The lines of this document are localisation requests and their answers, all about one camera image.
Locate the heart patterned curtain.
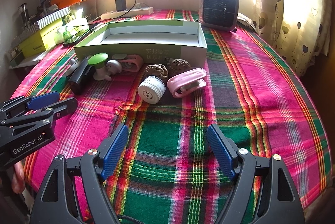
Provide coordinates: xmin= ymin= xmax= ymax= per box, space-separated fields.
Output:
xmin=238 ymin=0 xmax=332 ymax=77

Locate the plaid pink green bedspread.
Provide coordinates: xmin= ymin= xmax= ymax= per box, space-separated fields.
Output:
xmin=24 ymin=27 xmax=332 ymax=223

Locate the white round ribbed cap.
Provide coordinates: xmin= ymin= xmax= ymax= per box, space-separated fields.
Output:
xmin=137 ymin=75 xmax=166 ymax=104

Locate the white power strip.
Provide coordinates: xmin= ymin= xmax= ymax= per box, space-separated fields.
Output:
xmin=100 ymin=7 xmax=154 ymax=20

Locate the grey mushroom shaped massager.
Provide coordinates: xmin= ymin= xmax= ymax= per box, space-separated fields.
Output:
xmin=106 ymin=60 xmax=123 ymax=75

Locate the green white cardboard tray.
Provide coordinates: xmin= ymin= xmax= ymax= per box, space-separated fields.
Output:
xmin=74 ymin=19 xmax=207 ymax=67

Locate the small grey space heater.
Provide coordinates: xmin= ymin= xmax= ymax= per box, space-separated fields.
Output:
xmin=199 ymin=0 xmax=239 ymax=32

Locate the black rectangular device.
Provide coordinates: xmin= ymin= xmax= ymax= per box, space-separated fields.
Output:
xmin=68 ymin=56 xmax=95 ymax=95

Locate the black smartphone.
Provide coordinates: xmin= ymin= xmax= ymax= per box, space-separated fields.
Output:
xmin=62 ymin=23 xmax=104 ymax=48

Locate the pink cable winder with lid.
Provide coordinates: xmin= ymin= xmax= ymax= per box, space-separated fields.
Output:
xmin=112 ymin=54 xmax=144 ymax=73

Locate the green top white massager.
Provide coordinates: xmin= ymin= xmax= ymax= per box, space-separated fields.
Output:
xmin=88 ymin=53 xmax=111 ymax=81

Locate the person's left hand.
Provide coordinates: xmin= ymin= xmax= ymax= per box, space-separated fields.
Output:
xmin=11 ymin=161 xmax=25 ymax=194

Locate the striped white gift box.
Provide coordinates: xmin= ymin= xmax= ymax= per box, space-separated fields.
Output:
xmin=24 ymin=7 xmax=70 ymax=33

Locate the yellow green box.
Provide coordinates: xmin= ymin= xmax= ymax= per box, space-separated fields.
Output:
xmin=19 ymin=18 xmax=62 ymax=58

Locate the brown walnut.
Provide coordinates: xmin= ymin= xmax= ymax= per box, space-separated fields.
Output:
xmin=167 ymin=58 xmax=191 ymax=78
xmin=144 ymin=64 xmax=169 ymax=82

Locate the black charger adapter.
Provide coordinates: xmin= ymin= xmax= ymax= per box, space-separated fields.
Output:
xmin=115 ymin=0 xmax=127 ymax=12

